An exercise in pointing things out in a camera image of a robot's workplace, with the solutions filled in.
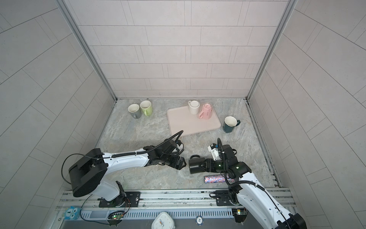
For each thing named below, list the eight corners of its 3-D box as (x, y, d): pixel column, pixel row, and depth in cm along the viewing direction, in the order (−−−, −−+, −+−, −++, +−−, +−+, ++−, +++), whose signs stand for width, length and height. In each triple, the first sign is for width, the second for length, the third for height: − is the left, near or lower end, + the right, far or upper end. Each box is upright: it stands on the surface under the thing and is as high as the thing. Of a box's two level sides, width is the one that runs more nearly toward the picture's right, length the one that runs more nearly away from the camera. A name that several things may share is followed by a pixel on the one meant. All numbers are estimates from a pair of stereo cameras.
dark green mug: (223, 134, 97) (226, 126, 89) (221, 124, 102) (224, 116, 94) (237, 134, 97) (241, 126, 89) (235, 124, 102) (238, 116, 94)
